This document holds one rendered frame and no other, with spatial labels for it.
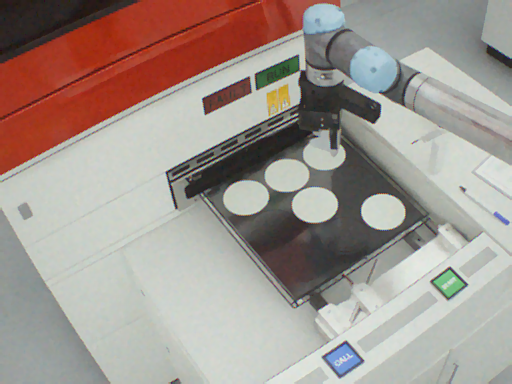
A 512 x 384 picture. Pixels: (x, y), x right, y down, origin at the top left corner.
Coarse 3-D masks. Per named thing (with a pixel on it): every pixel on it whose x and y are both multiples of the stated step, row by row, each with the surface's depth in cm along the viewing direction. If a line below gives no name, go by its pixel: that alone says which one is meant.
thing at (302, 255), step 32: (352, 160) 147; (224, 192) 144; (288, 192) 142; (352, 192) 141; (384, 192) 140; (256, 224) 137; (288, 224) 136; (320, 224) 135; (352, 224) 135; (288, 256) 131; (320, 256) 130; (352, 256) 129; (288, 288) 126
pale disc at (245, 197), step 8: (232, 184) 145; (240, 184) 145; (248, 184) 145; (256, 184) 144; (232, 192) 143; (240, 192) 143; (248, 192) 143; (256, 192) 143; (264, 192) 143; (224, 200) 142; (232, 200) 142; (240, 200) 142; (248, 200) 142; (256, 200) 141; (264, 200) 141; (232, 208) 140; (240, 208) 140; (248, 208) 140; (256, 208) 140
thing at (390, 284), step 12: (432, 240) 132; (420, 252) 130; (432, 252) 130; (444, 252) 130; (408, 264) 129; (420, 264) 128; (432, 264) 128; (384, 276) 127; (396, 276) 127; (408, 276) 127; (420, 276) 126; (372, 288) 126; (384, 288) 125; (396, 288) 125; (348, 300) 124; (384, 300) 124; (348, 312) 123; (360, 312) 122; (324, 336) 122
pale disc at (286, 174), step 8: (280, 160) 149; (288, 160) 148; (296, 160) 148; (272, 168) 147; (280, 168) 147; (288, 168) 147; (296, 168) 147; (304, 168) 146; (272, 176) 146; (280, 176) 145; (288, 176) 145; (296, 176) 145; (304, 176) 145; (272, 184) 144; (280, 184) 144; (288, 184) 144; (296, 184) 143
